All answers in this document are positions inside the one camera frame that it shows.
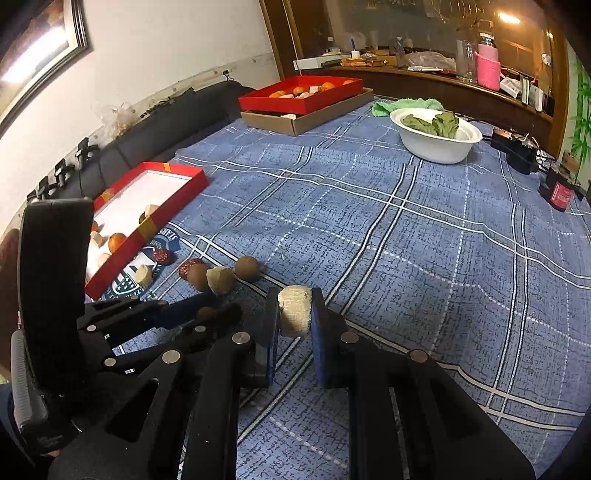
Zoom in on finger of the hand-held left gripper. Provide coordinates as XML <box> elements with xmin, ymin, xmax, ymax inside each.
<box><xmin>76</xmin><ymin>294</ymin><xmax>219</xmax><ymax>339</ymax></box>
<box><xmin>102</xmin><ymin>303</ymin><xmax>243</xmax><ymax>374</ymax></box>

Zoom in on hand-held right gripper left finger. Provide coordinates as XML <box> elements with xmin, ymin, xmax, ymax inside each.
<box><xmin>48</xmin><ymin>286</ymin><xmax>281</xmax><ymax>480</ymax></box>

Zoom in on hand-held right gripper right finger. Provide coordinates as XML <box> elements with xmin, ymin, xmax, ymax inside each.
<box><xmin>310</xmin><ymin>287</ymin><xmax>536</xmax><ymax>480</ymax></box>

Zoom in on red box with yellow tape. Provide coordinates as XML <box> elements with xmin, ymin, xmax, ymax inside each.
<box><xmin>84</xmin><ymin>161</ymin><xmax>209</xmax><ymax>301</ymax></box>

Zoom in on crumpled clear plastic bag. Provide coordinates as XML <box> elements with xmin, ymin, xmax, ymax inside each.
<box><xmin>95</xmin><ymin>102</ymin><xmax>137</xmax><ymax>139</ymax></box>

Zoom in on black leather sofa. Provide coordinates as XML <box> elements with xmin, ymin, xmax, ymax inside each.
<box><xmin>28</xmin><ymin>83</ymin><xmax>257</xmax><ymax>204</ymax></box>

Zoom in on brown cardboard box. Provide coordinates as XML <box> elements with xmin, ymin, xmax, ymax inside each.
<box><xmin>240</xmin><ymin>87</ymin><xmax>375</xmax><ymax>137</ymax></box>

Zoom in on white bowl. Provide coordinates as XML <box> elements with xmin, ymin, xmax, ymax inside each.
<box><xmin>389</xmin><ymin>108</ymin><xmax>483</xmax><ymax>164</ymax></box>

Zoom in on plain red box tray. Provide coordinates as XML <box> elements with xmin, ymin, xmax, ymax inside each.
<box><xmin>238</xmin><ymin>75</ymin><xmax>365</xmax><ymax>116</ymax></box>

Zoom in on green cloth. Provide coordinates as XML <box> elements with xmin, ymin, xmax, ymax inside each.
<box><xmin>370</xmin><ymin>98</ymin><xmax>444</xmax><ymax>118</ymax></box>

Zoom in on green leaves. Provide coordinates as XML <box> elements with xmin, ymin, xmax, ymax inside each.
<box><xmin>402</xmin><ymin>111</ymin><xmax>460</xmax><ymax>139</ymax></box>

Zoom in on black power adapter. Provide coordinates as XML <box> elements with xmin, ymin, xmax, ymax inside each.
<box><xmin>490</xmin><ymin>128</ymin><xmax>540</xmax><ymax>175</ymax></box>

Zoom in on flat white box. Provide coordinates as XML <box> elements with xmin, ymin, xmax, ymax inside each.
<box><xmin>294</xmin><ymin>56</ymin><xmax>342</xmax><ymax>71</ymax></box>

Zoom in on wooden glass cabinet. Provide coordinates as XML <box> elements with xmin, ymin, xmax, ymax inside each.
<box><xmin>259</xmin><ymin>0</ymin><xmax>573</xmax><ymax>158</ymax></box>

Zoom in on pinkish plastic bag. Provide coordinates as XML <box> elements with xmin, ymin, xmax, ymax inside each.
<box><xmin>405</xmin><ymin>51</ymin><xmax>458</xmax><ymax>71</ymax></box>

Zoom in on clear glass pitcher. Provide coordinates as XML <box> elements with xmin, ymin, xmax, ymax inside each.
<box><xmin>456</xmin><ymin>39</ymin><xmax>478</xmax><ymax>84</ymax></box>

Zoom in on pink container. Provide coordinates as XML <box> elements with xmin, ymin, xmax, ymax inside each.
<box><xmin>475</xmin><ymin>44</ymin><xmax>502</xmax><ymax>90</ymax></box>

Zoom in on black wall plug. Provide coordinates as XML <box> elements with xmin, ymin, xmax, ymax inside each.
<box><xmin>74</xmin><ymin>137</ymin><xmax>100</xmax><ymax>167</ymax></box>
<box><xmin>53</xmin><ymin>159</ymin><xmax>75</xmax><ymax>185</ymax></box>

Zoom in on framed wall picture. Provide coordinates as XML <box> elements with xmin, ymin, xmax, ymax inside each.
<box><xmin>0</xmin><ymin>0</ymin><xmax>89</xmax><ymax>139</ymax></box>

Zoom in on green bamboo wall sticker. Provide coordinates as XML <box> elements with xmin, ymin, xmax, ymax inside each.
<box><xmin>570</xmin><ymin>60</ymin><xmax>591</xmax><ymax>167</ymax></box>

